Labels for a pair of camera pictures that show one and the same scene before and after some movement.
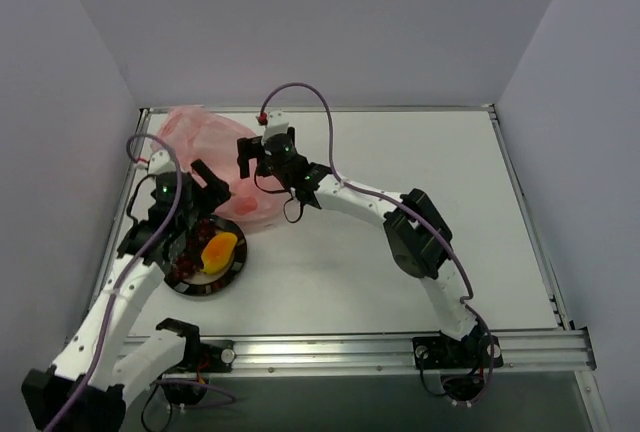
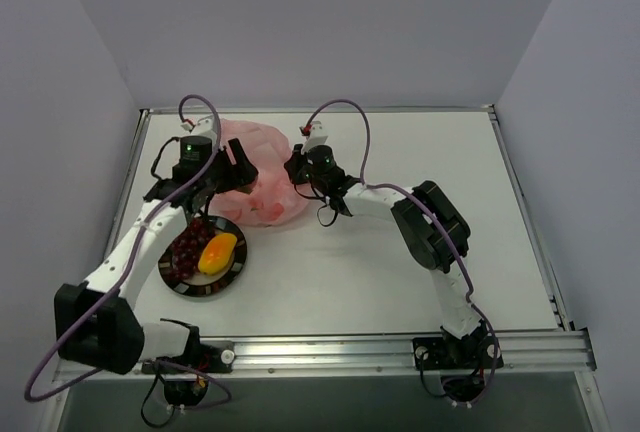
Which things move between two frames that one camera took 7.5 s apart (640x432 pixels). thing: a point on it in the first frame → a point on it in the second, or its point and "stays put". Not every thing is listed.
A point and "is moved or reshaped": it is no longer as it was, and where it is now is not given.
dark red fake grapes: (189, 264) stays put
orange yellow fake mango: (217, 253) stays put
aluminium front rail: (556, 350) stays put
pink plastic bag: (212, 140) is moved or reshaped
